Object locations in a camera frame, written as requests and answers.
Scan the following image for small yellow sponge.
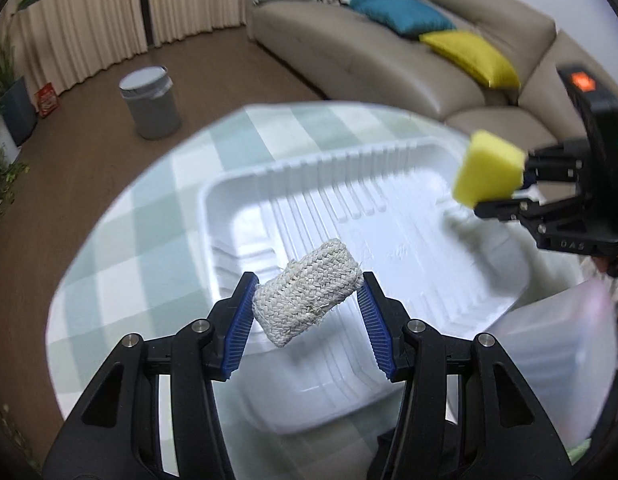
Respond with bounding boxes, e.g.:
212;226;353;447
451;130;527;209

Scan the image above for grey knitted cloth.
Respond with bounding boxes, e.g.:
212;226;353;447
253;238;363;348

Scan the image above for green cloth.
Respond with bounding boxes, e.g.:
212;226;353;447
567;438;592;466

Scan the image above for translucent plastic container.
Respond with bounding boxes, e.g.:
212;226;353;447
445;278;618;453

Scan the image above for yellow cushion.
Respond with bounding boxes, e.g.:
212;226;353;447
419;29;521;90

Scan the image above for white plastic tray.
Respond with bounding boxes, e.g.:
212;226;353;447
196;135;533;436

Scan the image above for near blue cushion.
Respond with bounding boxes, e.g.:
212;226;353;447
351;0;455;39

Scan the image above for beige sectional sofa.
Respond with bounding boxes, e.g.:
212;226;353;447
245;0;618;148

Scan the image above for trailing ivy plant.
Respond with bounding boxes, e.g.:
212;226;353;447
0;147;30;222

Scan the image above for red bag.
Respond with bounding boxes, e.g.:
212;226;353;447
34;82;59;118

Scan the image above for grey trash bin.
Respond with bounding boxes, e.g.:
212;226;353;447
119;65;181;140

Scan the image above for tall potted plant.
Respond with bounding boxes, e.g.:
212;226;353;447
0;0;41;148

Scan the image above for beige curtains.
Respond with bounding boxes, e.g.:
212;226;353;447
0;0;245;93

